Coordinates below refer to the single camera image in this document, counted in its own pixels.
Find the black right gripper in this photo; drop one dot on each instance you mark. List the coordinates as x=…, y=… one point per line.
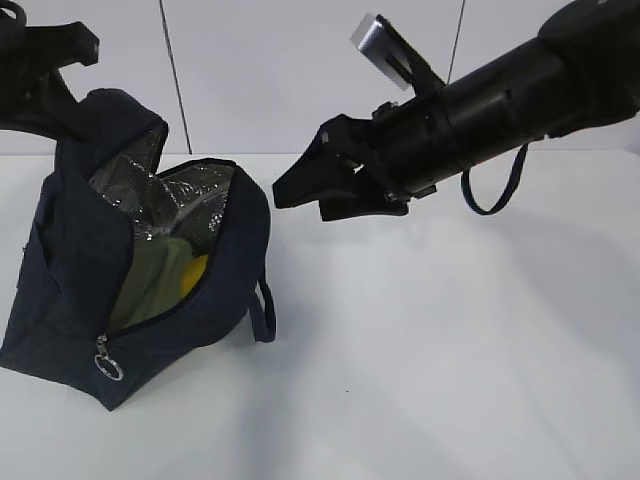
x=371, y=167

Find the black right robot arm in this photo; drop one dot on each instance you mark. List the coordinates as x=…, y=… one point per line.
x=580, y=71

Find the navy blue lunch bag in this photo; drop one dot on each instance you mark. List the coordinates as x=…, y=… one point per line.
x=129, y=268

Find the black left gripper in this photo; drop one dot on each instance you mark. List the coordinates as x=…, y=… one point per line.
x=31, y=56

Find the silver wrist camera on right gripper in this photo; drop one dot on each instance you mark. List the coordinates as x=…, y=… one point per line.
x=384, y=47

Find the green lid glass food container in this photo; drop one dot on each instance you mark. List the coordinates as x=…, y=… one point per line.
x=151, y=285

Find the yellow lemon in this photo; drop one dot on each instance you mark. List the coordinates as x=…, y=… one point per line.
x=191, y=274

